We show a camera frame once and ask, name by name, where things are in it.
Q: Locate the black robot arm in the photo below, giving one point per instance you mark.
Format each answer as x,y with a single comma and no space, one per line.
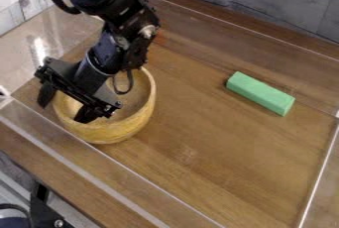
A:
129,31

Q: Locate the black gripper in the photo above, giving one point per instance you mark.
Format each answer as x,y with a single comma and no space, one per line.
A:
77,79

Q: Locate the black table clamp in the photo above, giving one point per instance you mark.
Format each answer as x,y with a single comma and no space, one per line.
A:
29,211

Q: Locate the clear acrylic tray wall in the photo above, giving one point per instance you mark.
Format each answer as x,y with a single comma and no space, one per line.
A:
217,162

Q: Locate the green rectangular block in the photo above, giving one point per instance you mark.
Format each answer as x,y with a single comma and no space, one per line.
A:
269,97

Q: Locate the wooden bowl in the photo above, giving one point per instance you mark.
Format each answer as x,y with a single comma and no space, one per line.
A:
125,123

